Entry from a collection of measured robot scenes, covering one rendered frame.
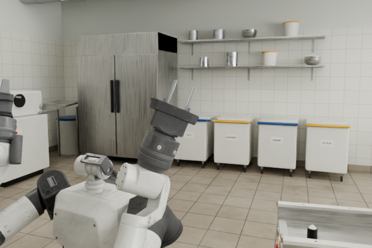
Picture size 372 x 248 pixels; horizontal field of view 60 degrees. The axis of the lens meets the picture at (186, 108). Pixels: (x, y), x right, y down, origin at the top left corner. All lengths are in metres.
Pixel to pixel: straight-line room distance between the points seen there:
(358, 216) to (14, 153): 1.23
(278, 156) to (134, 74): 2.39
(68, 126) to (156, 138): 5.39
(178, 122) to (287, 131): 3.93
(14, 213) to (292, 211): 0.99
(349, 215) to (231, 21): 4.38
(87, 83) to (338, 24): 3.89
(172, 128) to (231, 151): 4.04
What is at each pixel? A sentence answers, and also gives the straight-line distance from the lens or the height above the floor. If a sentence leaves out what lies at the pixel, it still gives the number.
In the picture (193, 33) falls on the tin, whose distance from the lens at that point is 5.31.
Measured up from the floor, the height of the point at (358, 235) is 0.84.
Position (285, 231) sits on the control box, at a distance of 1.28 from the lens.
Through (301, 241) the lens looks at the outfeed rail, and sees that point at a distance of 1.10.
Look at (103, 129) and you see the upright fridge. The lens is 5.25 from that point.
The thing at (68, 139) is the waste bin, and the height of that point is 0.29.
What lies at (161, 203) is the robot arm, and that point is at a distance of 0.79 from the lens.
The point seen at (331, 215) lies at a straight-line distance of 1.39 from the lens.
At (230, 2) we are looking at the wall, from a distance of 5.48.
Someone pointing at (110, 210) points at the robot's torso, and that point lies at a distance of 1.02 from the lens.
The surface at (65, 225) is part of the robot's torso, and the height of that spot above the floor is 0.93.
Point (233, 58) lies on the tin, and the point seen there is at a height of 1.68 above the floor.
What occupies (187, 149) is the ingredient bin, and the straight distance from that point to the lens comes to 4.96.
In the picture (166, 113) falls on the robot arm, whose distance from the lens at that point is 0.77.
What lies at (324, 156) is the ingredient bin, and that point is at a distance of 4.73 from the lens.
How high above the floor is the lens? 1.39
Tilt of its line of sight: 5 degrees down
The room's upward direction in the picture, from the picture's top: straight up
